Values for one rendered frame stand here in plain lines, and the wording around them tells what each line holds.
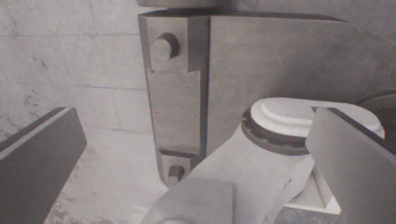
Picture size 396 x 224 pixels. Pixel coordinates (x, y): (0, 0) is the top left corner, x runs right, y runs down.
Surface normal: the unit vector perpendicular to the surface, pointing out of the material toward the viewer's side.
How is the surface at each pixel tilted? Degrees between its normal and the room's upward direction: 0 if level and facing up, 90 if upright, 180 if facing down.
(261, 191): 90
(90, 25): 0
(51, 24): 0
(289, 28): 0
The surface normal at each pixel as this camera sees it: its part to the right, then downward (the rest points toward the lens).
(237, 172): 0.00, -0.86
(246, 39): -0.19, 0.50
